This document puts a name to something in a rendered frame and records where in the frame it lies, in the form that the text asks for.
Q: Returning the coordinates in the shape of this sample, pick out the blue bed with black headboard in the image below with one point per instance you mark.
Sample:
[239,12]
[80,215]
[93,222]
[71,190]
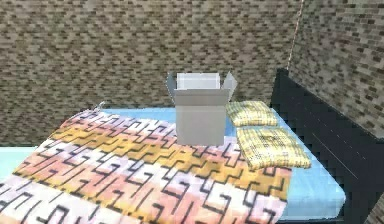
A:
[316,190]

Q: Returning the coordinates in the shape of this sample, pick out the grey open cardboard box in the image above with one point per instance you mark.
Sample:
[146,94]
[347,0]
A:
[200,120]

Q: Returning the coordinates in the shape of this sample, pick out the yellow checked pillow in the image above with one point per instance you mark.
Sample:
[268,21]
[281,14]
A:
[271,148]
[251,113]

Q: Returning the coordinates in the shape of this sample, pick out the orange pink patterned blanket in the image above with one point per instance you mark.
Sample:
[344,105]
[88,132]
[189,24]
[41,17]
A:
[133,176]

